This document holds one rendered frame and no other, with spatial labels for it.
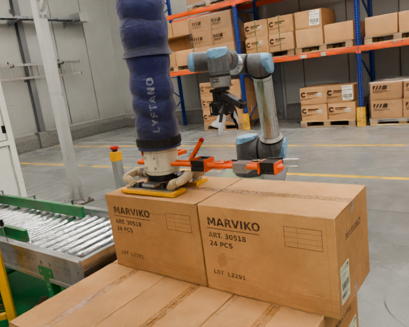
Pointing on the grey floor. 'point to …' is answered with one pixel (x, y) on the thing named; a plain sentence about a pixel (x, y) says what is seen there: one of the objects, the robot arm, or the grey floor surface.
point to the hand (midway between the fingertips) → (230, 132)
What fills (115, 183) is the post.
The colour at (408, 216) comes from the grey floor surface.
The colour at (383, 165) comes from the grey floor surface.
